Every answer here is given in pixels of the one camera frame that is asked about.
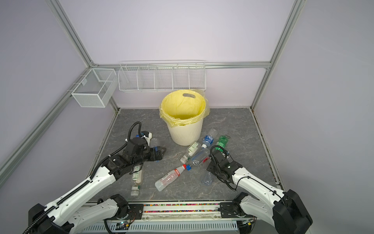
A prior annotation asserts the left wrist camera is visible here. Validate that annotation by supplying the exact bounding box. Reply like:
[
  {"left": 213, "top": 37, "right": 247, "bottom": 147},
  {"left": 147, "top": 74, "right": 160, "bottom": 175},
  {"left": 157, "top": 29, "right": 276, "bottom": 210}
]
[{"left": 140, "top": 131, "right": 153, "bottom": 146}]

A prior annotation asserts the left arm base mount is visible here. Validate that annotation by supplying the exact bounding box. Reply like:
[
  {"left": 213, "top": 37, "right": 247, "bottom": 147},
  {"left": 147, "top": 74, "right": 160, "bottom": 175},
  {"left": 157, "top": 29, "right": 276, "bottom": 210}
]
[{"left": 107, "top": 203, "right": 144, "bottom": 220}]

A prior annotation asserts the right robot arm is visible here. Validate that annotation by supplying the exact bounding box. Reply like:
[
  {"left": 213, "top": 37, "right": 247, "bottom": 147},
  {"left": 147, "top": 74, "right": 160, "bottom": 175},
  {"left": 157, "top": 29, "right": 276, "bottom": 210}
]
[{"left": 207, "top": 160, "right": 313, "bottom": 234}]

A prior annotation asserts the white vented cable duct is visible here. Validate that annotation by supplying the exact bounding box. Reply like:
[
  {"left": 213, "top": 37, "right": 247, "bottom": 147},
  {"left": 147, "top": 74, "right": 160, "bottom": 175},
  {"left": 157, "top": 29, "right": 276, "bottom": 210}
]
[{"left": 66, "top": 220, "right": 240, "bottom": 234}]

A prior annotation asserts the clear bottle red label blue cap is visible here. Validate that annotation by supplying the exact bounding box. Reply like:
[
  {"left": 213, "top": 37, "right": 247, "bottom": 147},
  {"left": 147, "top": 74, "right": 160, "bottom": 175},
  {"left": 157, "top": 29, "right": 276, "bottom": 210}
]
[{"left": 185, "top": 148, "right": 210, "bottom": 171}]

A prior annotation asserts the Pocari bottle blue label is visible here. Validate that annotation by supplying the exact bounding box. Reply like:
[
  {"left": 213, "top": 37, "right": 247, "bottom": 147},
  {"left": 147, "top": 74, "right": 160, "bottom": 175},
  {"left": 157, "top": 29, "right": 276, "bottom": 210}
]
[{"left": 150, "top": 137, "right": 161, "bottom": 148}]

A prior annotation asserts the clear bottle green white label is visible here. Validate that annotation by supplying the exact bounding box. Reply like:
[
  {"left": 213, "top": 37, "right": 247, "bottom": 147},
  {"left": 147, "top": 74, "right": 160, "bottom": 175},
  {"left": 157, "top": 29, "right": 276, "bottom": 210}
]
[{"left": 180, "top": 141, "right": 201, "bottom": 164}]

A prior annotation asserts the cream plastic waste bin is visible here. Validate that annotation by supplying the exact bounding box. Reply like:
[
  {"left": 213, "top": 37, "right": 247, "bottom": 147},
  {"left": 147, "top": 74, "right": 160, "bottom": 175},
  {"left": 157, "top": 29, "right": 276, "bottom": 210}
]
[{"left": 166, "top": 119, "right": 204, "bottom": 146}]

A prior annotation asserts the white wire shelf basket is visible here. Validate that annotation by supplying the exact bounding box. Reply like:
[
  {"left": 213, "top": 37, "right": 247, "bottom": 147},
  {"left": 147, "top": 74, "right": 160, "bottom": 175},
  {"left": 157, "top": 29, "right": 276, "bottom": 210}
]
[{"left": 118, "top": 60, "right": 206, "bottom": 92}]

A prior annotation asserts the white mesh box basket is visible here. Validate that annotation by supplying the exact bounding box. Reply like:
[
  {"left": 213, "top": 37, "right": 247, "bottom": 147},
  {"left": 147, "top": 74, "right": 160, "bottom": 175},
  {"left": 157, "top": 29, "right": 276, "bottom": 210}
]
[{"left": 72, "top": 68, "right": 118, "bottom": 108}]

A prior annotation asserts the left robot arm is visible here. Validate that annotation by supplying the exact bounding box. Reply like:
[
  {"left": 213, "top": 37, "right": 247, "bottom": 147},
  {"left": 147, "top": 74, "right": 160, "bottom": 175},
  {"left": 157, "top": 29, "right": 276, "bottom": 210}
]
[{"left": 24, "top": 121, "right": 166, "bottom": 234}]

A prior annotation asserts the aluminium front rail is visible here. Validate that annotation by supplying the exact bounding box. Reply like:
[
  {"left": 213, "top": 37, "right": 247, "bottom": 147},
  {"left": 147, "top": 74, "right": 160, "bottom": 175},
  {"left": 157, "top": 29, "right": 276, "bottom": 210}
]
[{"left": 54, "top": 199, "right": 304, "bottom": 224}]

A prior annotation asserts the clear bottle blue label white cap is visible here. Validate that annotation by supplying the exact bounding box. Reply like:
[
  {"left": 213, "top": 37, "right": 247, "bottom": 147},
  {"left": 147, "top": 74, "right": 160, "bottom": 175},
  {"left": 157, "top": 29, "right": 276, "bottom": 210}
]
[{"left": 202, "top": 128, "right": 218, "bottom": 149}]

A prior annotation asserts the green Sprite bottle yellow cap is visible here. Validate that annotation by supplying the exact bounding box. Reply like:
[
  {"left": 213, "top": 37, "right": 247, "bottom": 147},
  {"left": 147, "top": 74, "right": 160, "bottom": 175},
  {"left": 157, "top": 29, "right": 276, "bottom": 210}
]
[{"left": 216, "top": 135, "right": 229, "bottom": 148}]

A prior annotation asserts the yellow bin liner bag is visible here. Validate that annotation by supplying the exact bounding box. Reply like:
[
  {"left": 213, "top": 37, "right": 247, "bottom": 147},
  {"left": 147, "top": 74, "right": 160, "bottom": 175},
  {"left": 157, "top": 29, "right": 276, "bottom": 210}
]
[{"left": 159, "top": 89, "right": 210, "bottom": 127}]

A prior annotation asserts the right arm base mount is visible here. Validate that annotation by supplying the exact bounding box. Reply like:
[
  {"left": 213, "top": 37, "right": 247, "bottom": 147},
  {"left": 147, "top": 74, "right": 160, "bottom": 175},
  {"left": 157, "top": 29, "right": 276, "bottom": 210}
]
[{"left": 218, "top": 202, "right": 248, "bottom": 218}]

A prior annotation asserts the clear bottle white Ganten cap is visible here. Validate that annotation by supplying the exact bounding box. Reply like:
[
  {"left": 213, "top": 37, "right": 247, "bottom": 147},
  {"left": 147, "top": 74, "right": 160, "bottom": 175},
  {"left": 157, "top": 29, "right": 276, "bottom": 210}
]
[{"left": 202, "top": 172, "right": 214, "bottom": 186}]

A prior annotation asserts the clear bottle green label front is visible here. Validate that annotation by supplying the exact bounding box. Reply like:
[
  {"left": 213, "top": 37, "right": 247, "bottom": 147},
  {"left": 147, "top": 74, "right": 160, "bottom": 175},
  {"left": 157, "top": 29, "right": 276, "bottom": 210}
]
[{"left": 131, "top": 164, "right": 144, "bottom": 197}]

